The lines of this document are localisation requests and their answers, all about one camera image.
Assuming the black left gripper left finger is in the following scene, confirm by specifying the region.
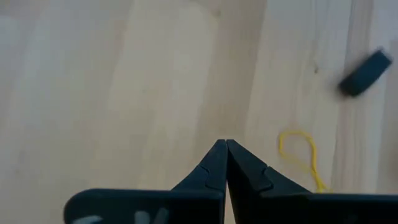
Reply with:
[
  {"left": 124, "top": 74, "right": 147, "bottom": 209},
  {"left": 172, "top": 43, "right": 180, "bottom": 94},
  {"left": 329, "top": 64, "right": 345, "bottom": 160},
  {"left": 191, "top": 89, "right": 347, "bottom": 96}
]
[{"left": 63, "top": 139, "right": 227, "bottom": 224}]

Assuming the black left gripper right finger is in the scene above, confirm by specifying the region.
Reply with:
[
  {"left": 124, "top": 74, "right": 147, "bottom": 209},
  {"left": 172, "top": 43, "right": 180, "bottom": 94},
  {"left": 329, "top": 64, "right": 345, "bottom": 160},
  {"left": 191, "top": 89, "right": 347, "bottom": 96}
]
[{"left": 226, "top": 139, "right": 398, "bottom": 224}]

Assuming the yellow rubber band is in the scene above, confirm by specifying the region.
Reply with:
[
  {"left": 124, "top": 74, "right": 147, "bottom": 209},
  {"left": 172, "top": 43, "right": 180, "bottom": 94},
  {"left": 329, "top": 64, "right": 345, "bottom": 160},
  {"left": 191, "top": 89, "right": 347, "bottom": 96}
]
[{"left": 278, "top": 129, "right": 330, "bottom": 194}]

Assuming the small black block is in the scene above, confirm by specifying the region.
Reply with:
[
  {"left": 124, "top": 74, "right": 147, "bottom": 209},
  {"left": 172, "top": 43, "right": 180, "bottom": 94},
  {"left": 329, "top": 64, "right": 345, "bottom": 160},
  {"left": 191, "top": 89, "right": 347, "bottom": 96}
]
[{"left": 337, "top": 48, "right": 393, "bottom": 98}]

